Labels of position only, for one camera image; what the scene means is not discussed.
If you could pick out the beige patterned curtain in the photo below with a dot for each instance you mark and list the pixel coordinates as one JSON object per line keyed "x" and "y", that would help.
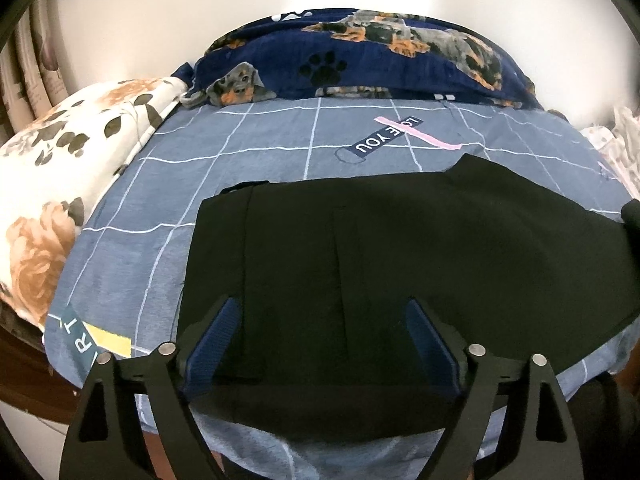
{"x": 35, "y": 75}

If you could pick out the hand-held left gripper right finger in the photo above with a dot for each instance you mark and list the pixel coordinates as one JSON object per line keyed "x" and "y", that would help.
{"x": 434, "y": 345}

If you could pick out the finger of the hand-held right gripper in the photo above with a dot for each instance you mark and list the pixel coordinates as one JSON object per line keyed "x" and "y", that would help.
{"x": 632, "y": 212}

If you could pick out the black pants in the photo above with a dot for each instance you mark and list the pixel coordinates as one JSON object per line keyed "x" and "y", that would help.
{"x": 375, "y": 240}

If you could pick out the brown wooden bed frame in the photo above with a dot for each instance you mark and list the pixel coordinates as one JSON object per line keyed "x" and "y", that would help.
{"x": 30, "y": 375}

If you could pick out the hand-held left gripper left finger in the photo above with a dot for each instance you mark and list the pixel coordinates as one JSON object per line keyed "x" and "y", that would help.
{"x": 207, "y": 345}

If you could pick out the white floral cloth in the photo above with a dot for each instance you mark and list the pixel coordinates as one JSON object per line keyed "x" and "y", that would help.
{"x": 622, "y": 145}

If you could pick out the blue grid bed sheet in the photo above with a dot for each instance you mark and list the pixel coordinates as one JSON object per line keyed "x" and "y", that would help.
{"x": 200, "y": 160}

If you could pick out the white floral pillow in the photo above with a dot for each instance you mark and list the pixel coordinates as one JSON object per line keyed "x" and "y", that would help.
{"x": 75, "y": 160}

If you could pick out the navy dog print blanket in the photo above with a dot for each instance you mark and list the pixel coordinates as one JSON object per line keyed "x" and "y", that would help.
{"x": 400, "y": 70}

